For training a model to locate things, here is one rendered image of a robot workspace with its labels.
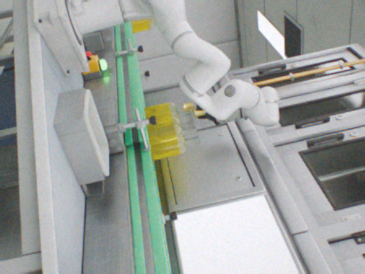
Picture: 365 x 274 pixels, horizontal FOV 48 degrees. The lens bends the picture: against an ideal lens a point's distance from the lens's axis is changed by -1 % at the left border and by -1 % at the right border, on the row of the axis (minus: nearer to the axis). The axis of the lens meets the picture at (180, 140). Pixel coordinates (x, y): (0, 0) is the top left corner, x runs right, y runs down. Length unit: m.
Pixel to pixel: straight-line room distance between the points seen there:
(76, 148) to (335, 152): 0.97
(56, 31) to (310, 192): 0.97
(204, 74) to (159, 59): 6.61
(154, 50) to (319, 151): 6.30
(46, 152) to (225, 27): 6.94
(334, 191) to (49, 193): 0.95
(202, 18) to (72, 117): 6.64
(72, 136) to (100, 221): 0.25
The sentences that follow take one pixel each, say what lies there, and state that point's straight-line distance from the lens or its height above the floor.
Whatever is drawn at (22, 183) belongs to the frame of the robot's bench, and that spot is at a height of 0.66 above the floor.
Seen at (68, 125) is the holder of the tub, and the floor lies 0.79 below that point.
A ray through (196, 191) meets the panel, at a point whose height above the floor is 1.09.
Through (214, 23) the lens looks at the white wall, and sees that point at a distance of 7.74.
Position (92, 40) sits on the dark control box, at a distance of 1.94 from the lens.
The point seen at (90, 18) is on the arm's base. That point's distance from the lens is 1.33.
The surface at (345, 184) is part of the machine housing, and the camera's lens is 1.53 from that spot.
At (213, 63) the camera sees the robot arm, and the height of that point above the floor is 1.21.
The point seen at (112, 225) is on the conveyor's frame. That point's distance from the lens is 1.16.
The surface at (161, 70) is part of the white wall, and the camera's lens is 7.92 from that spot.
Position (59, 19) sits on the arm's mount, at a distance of 1.21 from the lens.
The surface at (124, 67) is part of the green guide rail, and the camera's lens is 1.78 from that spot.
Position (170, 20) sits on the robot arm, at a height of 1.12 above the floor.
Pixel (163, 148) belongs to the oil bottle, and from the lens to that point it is 1.44.
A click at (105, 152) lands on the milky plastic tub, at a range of 1.31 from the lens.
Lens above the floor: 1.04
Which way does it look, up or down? 1 degrees up
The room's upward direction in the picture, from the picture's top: 77 degrees clockwise
